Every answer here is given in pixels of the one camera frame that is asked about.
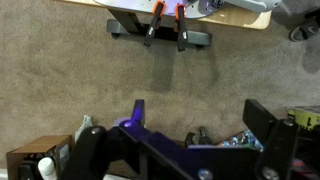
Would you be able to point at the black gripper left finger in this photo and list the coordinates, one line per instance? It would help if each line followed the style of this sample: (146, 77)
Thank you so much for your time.
(138, 113)

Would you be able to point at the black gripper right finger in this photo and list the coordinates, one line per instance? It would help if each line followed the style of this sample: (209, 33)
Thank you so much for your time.
(258, 119)

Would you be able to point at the white bottle in box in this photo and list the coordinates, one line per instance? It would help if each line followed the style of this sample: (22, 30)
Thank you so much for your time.
(47, 169)

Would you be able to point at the colourful printed packet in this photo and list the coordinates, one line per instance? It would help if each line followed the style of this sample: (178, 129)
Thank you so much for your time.
(244, 139)

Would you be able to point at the yellow green box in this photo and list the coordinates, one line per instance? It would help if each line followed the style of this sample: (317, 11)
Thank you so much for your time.
(305, 116)

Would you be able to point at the black caster wheel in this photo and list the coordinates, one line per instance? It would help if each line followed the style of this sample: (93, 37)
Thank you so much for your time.
(199, 138)

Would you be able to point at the brown cardboard box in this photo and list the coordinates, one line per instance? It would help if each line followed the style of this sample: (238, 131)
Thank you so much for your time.
(56, 147)

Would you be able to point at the black sandal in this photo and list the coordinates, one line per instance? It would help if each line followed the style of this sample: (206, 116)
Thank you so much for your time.
(308, 28)

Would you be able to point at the left orange black clamp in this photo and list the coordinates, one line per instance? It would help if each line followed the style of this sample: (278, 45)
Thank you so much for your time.
(158, 11)

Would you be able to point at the orange black clamp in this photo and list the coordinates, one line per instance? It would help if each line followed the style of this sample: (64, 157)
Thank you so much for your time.
(158, 11)
(180, 28)

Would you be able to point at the right orange black clamp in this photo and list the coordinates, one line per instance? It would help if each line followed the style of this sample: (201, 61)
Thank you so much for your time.
(180, 28)

